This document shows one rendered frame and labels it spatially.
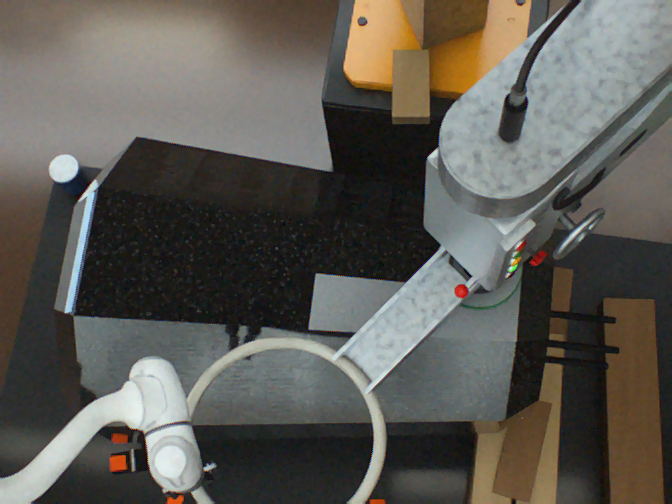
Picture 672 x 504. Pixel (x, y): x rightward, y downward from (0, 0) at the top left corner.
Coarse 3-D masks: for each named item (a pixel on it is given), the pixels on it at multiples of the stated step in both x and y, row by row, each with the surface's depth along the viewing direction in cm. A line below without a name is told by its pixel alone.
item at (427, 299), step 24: (432, 264) 260; (408, 288) 261; (432, 288) 263; (384, 312) 262; (408, 312) 264; (432, 312) 262; (360, 336) 263; (384, 336) 265; (408, 336) 263; (336, 360) 263; (360, 360) 265; (384, 360) 264
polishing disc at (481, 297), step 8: (448, 256) 277; (456, 264) 276; (520, 272) 274; (512, 280) 274; (480, 288) 274; (504, 288) 273; (512, 288) 273; (472, 296) 273; (480, 296) 273; (488, 296) 273; (496, 296) 273; (504, 296) 273; (472, 304) 273; (480, 304) 273; (488, 304) 272
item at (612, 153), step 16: (656, 96) 222; (640, 112) 224; (656, 112) 229; (624, 128) 226; (640, 128) 230; (656, 128) 246; (608, 144) 225; (624, 144) 230; (640, 144) 247; (592, 160) 225; (608, 160) 231; (576, 176) 225; (592, 176) 232; (560, 192) 210; (576, 192) 222; (560, 208) 214
